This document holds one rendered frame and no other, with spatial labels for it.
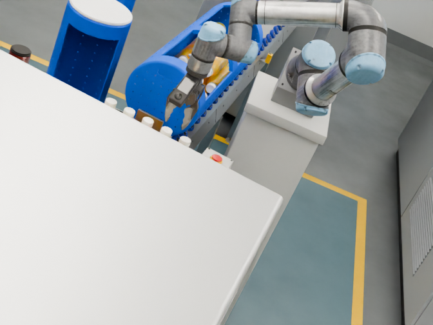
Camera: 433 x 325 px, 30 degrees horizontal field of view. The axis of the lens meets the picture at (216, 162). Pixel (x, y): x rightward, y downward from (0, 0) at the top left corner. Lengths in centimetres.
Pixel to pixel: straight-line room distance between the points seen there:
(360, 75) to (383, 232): 262
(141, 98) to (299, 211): 205
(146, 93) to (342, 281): 192
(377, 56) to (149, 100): 87
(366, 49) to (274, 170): 81
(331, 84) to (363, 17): 28
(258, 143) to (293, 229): 159
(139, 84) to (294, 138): 61
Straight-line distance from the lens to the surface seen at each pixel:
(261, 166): 309
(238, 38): 251
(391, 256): 484
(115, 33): 347
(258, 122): 301
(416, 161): 524
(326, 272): 440
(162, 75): 284
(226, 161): 266
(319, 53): 287
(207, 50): 247
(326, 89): 270
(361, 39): 247
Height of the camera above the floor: 242
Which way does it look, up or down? 30 degrees down
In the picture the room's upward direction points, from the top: 24 degrees clockwise
